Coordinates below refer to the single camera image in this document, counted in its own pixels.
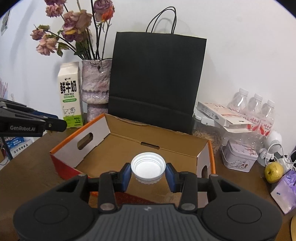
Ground white plastic bottle cap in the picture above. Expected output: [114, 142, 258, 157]
[131, 152, 166, 184]

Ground red orange cardboard box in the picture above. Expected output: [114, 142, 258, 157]
[49, 113, 216, 208]

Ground white green milk carton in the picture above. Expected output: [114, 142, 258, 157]
[58, 62, 84, 128]

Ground clear plastic food container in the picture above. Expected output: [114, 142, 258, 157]
[192, 108, 253, 156]

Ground white floral tin box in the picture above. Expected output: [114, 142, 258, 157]
[221, 141, 258, 173]

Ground yellow green pear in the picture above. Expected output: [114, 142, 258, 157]
[264, 162, 284, 184]

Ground dried pink rose bouquet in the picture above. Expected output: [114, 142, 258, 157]
[31, 1, 115, 61]

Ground small white desk fan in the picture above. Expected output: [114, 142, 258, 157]
[257, 131, 282, 167]

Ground left clear water bottle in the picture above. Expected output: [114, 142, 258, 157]
[227, 88, 249, 115]

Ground clear water bottle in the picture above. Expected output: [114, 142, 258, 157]
[245, 93, 263, 125]
[227, 88, 249, 115]
[257, 99, 275, 136]

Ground middle clear water bottle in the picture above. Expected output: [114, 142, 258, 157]
[245, 93, 263, 125]

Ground purple gift bag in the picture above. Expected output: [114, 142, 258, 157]
[271, 170, 295, 214]

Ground right clear water bottle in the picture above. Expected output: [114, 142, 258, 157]
[257, 99, 275, 136]

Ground black paper shopping bag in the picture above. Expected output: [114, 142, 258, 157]
[108, 18, 207, 133]

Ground yellow ceramic mug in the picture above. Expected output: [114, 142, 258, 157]
[290, 215, 296, 241]

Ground white charging cables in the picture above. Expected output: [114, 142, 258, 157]
[265, 143, 296, 172]

